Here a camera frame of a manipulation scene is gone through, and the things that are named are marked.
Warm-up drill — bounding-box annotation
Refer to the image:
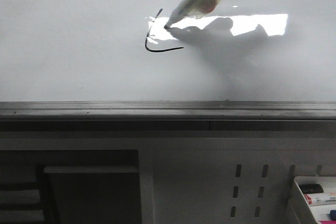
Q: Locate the white black-tip whiteboard marker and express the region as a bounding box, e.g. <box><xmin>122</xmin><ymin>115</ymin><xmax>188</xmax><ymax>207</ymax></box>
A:
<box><xmin>164</xmin><ymin>0</ymin><xmax>221</xmax><ymax>29</ymax></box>

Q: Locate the white whiteboard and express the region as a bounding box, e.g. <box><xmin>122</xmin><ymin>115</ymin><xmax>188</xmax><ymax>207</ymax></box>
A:
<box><xmin>1</xmin><ymin>0</ymin><xmax>335</xmax><ymax>101</ymax></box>

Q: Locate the grey aluminium marker tray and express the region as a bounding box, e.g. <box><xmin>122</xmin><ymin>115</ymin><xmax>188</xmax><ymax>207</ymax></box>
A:
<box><xmin>1</xmin><ymin>101</ymin><xmax>335</xmax><ymax>131</ymax></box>

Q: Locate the white pegboard panel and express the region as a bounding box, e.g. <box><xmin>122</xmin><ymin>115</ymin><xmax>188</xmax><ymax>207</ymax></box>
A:
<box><xmin>138</xmin><ymin>137</ymin><xmax>335</xmax><ymax>223</ymax></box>

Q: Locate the black marker cap in bin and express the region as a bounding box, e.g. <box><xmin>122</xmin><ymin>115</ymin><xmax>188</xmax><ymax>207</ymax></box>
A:
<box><xmin>299</xmin><ymin>184</ymin><xmax>324</xmax><ymax>194</ymax></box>

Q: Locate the white plastic storage bin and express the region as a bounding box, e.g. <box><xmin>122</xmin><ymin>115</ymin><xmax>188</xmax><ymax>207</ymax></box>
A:
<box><xmin>287</xmin><ymin>176</ymin><xmax>335</xmax><ymax>223</ymax></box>

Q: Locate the red white marker in bin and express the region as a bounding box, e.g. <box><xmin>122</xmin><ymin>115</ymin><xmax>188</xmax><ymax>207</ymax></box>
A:
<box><xmin>303</xmin><ymin>192</ymin><xmax>336</xmax><ymax>207</ymax></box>

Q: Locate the blue marker in bin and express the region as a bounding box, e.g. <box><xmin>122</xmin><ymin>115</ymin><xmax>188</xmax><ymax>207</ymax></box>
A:
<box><xmin>329</xmin><ymin>209</ymin><xmax>336</xmax><ymax>221</ymax></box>

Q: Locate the pink item in bin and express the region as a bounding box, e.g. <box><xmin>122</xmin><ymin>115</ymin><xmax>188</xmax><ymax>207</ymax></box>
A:
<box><xmin>317</xmin><ymin>220</ymin><xmax>336</xmax><ymax>224</ymax></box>

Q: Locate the dark cabinet with white shelf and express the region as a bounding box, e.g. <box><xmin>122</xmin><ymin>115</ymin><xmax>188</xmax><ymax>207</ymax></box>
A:
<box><xmin>1</xmin><ymin>150</ymin><xmax>142</xmax><ymax>223</ymax></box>

